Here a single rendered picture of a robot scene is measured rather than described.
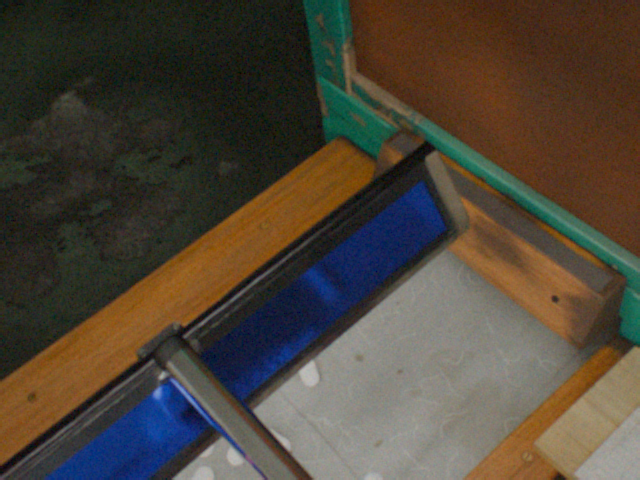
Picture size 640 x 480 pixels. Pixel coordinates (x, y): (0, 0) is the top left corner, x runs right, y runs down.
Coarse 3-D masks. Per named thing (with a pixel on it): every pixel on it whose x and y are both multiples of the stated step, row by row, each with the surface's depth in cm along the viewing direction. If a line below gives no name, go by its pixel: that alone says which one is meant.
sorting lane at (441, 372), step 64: (448, 256) 105; (384, 320) 101; (448, 320) 100; (512, 320) 99; (320, 384) 97; (384, 384) 96; (448, 384) 95; (512, 384) 94; (320, 448) 92; (384, 448) 92; (448, 448) 91
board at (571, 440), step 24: (624, 360) 90; (600, 384) 89; (624, 384) 89; (576, 408) 88; (600, 408) 88; (624, 408) 87; (552, 432) 87; (576, 432) 87; (600, 432) 86; (552, 456) 85; (576, 456) 85
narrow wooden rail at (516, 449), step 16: (608, 352) 92; (624, 352) 92; (592, 368) 92; (608, 368) 91; (576, 384) 91; (592, 384) 91; (560, 400) 90; (576, 400) 90; (528, 416) 89; (544, 416) 89; (560, 416) 89; (512, 432) 89; (528, 432) 88; (496, 448) 88; (512, 448) 88; (528, 448) 87; (480, 464) 87; (496, 464) 87; (512, 464) 87; (528, 464) 86; (544, 464) 86
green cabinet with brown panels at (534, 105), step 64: (320, 0) 100; (384, 0) 93; (448, 0) 85; (512, 0) 78; (576, 0) 72; (320, 64) 109; (384, 64) 100; (448, 64) 91; (512, 64) 83; (576, 64) 76; (448, 128) 98; (512, 128) 89; (576, 128) 81; (512, 192) 93; (576, 192) 87
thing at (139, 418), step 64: (384, 192) 64; (448, 192) 67; (320, 256) 62; (384, 256) 65; (192, 320) 59; (256, 320) 61; (320, 320) 63; (128, 384) 57; (256, 384) 61; (64, 448) 55; (128, 448) 57; (192, 448) 59
